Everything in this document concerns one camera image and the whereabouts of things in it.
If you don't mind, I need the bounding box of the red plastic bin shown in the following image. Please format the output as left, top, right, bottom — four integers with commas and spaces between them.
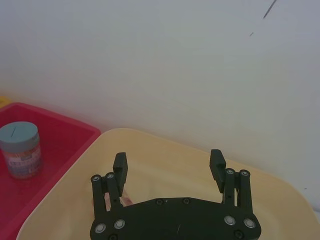
0, 102, 102, 240

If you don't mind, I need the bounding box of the cream plastic bin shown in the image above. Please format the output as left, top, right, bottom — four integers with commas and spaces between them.
15, 127, 320, 240

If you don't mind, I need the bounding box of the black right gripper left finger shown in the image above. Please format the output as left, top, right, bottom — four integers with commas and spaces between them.
90, 151, 129, 226

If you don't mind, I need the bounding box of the jar with grey-blue lid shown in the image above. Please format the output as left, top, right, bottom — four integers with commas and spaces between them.
0, 121, 43, 180

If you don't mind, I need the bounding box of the small reddish packet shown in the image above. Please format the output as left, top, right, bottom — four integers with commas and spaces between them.
104, 190, 134, 211

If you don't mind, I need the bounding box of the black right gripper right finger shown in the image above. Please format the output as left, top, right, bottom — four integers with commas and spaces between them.
209, 149, 252, 219

